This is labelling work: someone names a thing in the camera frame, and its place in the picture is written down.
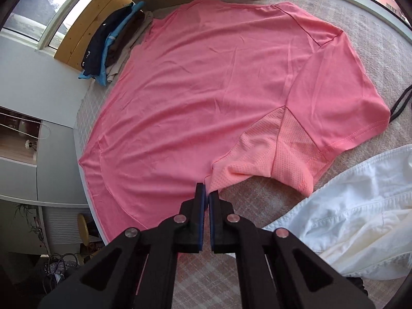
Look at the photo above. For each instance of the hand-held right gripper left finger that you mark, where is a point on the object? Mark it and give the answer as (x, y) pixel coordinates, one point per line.
(201, 219)

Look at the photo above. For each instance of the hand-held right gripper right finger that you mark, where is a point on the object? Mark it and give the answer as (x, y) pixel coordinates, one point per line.
(214, 222)

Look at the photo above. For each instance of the pink T-shirt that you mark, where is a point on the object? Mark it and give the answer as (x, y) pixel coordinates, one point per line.
(199, 103)

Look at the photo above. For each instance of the yellow round stool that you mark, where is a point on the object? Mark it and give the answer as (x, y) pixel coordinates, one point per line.
(83, 230)

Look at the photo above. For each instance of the white garment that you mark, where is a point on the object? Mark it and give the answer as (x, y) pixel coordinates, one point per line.
(354, 219)

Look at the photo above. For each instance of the green houseplant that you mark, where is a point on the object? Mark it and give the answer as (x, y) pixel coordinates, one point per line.
(33, 225)

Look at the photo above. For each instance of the small flower vase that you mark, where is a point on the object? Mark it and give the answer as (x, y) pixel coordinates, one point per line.
(30, 144)

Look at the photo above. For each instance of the brown garment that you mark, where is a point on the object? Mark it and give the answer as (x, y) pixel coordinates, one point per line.
(124, 38)

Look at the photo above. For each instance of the beige garment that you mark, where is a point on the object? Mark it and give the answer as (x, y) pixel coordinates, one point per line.
(141, 29)

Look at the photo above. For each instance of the white cabinet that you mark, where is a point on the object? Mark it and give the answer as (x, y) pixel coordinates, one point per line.
(48, 87)

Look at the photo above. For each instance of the light pine board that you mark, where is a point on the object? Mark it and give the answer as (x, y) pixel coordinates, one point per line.
(83, 29)

